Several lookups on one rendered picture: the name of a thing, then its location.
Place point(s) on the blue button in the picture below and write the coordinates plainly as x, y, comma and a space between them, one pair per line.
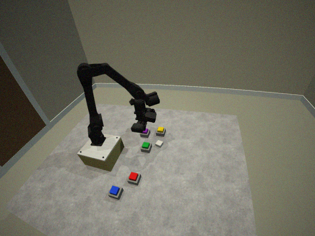
115, 192

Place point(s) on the red button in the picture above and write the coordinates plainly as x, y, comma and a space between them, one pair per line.
134, 178

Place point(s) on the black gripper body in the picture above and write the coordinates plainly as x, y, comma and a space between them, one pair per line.
139, 126

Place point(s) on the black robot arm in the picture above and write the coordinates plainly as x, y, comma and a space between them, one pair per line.
86, 72

